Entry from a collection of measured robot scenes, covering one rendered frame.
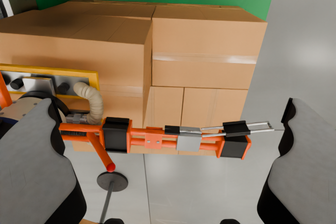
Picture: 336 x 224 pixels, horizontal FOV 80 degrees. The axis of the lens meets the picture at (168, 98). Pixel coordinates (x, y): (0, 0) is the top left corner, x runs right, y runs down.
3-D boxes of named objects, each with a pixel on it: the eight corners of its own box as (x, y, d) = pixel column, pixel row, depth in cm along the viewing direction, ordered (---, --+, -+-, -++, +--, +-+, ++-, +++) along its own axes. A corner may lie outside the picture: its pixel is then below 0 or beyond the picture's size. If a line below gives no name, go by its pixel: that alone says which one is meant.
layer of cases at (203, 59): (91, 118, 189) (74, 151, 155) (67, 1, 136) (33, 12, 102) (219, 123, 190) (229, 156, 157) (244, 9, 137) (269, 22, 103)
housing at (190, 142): (175, 141, 65) (175, 151, 62) (177, 124, 62) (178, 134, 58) (196, 142, 66) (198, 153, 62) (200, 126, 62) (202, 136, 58)
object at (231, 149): (213, 146, 66) (216, 158, 62) (218, 129, 62) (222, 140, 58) (239, 148, 67) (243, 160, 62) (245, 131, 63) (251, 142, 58)
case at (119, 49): (50, 80, 122) (5, 122, 89) (32, 9, 101) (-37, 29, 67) (150, 88, 125) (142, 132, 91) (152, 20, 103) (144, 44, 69)
